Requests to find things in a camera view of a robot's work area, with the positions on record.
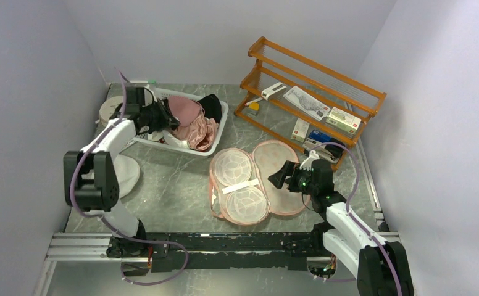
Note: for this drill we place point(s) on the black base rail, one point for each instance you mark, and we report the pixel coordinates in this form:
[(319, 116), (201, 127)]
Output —
[(173, 251)]

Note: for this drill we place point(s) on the white green staples box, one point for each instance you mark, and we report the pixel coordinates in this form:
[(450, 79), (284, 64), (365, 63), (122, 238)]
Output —
[(343, 120)]

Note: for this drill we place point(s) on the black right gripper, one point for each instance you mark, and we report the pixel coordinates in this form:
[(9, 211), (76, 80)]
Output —
[(290, 169)]

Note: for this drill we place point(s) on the dusty pink padded bra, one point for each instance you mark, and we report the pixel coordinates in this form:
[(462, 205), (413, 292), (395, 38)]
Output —
[(183, 109)]

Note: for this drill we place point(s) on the white label printer device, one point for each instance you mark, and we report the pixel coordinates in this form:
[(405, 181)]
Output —
[(273, 90)]

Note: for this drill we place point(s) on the white green marker pen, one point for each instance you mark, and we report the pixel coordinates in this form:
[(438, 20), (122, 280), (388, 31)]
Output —
[(143, 81)]

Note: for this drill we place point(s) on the orange wooden shoe rack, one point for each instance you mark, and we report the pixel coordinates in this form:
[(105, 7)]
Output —
[(277, 64)]

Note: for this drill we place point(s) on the blue black stapler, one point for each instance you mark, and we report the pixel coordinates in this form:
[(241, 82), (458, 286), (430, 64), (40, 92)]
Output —
[(331, 153)]

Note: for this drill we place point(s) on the pink satin bra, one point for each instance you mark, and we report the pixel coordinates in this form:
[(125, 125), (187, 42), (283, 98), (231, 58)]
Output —
[(198, 136)]

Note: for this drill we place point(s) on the floral mesh laundry bag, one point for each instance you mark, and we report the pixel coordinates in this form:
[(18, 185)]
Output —
[(239, 189)]

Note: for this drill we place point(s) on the small white red box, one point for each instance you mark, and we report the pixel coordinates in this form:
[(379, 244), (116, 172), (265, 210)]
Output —
[(300, 130)]

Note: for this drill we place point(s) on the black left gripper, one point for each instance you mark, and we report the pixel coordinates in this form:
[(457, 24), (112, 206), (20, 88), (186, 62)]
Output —
[(167, 119)]

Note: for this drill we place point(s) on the white plastic laundry basket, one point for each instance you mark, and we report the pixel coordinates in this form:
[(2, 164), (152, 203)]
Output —
[(156, 139)]

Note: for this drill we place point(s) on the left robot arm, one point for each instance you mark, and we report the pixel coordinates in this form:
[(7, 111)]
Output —
[(91, 183)]

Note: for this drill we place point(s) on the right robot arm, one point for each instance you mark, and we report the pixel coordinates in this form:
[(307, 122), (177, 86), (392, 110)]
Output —
[(379, 266)]

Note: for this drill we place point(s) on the illustrated paper booklet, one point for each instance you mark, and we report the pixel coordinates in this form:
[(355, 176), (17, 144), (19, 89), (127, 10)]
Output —
[(307, 103)]

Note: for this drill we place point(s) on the black garment in basket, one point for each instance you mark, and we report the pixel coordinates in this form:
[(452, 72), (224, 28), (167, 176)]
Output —
[(212, 107)]

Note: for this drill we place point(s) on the white mesh laundry bag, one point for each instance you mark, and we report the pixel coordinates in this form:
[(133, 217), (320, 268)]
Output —
[(127, 172)]

